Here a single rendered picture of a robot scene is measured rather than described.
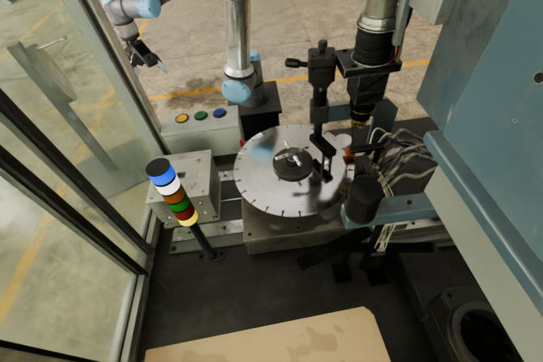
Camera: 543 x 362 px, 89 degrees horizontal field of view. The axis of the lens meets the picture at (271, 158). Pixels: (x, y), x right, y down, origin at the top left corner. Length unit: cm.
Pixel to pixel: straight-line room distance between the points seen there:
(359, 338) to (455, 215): 51
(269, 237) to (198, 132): 48
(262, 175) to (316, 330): 40
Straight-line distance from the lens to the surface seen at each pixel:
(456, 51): 47
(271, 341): 79
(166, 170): 54
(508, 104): 28
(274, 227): 77
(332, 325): 80
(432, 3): 49
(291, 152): 72
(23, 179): 59
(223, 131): 102
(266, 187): 72
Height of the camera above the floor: 153
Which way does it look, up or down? 48 degrees down
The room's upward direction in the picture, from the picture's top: 7 degrees counter-clockwise
